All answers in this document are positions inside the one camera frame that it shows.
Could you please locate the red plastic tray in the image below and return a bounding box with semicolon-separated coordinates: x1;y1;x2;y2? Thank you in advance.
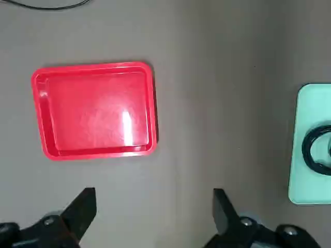
31;61;159;161

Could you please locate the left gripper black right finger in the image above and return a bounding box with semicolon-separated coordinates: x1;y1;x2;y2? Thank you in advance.
204;188;323;248

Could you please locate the black braided cable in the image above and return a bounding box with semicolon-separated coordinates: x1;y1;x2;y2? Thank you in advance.
302;125;331;176

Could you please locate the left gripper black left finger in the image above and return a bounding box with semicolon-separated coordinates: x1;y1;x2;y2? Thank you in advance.
0;187;98;248

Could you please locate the pale green plastic tray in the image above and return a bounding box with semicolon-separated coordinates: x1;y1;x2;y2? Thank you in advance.
288;83;331;206

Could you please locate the thin black loose cable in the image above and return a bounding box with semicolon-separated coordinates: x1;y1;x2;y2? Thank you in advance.
18;0;90;10

